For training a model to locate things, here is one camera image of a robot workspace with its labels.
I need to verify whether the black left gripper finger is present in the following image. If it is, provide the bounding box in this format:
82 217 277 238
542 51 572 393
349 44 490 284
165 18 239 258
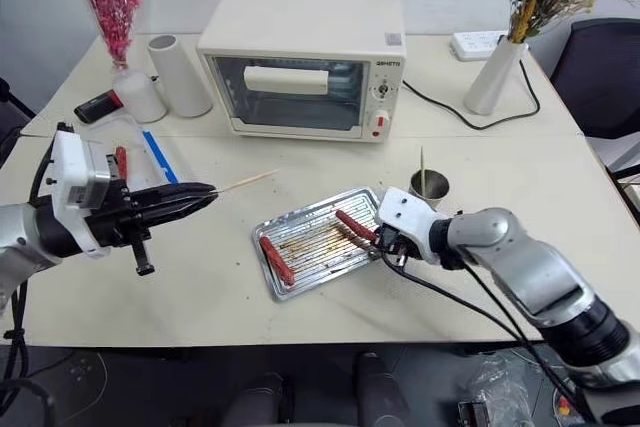
128 181 222 201
130 193 220 226

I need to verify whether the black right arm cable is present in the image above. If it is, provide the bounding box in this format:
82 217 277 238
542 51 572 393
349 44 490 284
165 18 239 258
462 254 576 401
383 249 594 427

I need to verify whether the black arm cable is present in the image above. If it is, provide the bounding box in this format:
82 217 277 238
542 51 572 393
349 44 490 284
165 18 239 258
383 249 594 427
0 144 64 427
462 254 576 401

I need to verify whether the cream toaster oven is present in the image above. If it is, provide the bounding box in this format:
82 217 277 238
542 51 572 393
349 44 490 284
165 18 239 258
195 0 408 145

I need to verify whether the small dark box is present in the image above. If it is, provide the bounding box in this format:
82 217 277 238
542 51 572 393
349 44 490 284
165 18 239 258
456 398 492 427

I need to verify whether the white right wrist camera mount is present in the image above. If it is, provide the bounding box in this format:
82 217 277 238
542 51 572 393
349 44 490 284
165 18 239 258
374 186 452 267

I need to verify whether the white tapered vase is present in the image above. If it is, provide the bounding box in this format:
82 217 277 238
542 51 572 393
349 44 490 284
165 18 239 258
462 38 530 116

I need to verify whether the ribbed metal tray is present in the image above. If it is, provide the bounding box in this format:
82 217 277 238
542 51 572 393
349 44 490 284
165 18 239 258
251 186 387 303

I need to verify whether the black oven power cable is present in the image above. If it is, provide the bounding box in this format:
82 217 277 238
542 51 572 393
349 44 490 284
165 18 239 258
401 57 542 131

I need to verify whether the blue plastic strip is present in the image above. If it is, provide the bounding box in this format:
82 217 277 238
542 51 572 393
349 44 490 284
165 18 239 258
141 129 180 185

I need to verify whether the black and red device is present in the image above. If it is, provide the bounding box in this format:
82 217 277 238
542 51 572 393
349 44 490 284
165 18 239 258
73 88 124 124

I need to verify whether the metal cup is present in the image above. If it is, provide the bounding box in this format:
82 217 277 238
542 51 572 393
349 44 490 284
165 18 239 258
408 169 451 209

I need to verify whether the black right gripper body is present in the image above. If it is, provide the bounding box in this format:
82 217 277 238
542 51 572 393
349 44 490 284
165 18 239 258
373 224 426 269

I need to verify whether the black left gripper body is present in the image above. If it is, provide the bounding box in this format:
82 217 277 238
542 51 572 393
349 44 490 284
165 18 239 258
82 179 156 277

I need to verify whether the white power strip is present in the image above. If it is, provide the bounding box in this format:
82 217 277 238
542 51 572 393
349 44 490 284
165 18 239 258
448 29 530 63

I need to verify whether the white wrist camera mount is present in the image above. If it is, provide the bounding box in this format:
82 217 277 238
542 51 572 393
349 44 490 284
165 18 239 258
48 127 112 259
374 186 452 267

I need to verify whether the white frosted bottle vase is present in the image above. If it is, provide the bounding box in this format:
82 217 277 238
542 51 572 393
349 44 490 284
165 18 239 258
111 68 168 125

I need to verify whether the black office chair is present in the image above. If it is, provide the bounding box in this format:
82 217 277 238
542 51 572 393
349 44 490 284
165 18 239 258
548 17 640 183

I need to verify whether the crumpled clear plastic bag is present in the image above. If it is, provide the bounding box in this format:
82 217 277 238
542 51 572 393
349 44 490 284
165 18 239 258
467 354 534 427

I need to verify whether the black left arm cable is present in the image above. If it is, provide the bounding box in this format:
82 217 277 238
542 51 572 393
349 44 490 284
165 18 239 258
0 144 64 427

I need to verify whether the white cylinder tube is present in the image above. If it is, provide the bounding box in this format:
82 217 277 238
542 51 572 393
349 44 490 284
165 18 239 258
146 32 214 119

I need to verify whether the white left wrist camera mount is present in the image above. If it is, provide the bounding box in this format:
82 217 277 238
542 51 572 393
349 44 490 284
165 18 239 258
48 127 112 259

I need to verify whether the clear plastic tray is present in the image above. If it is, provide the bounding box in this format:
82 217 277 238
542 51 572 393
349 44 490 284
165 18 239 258
74 113 180 199

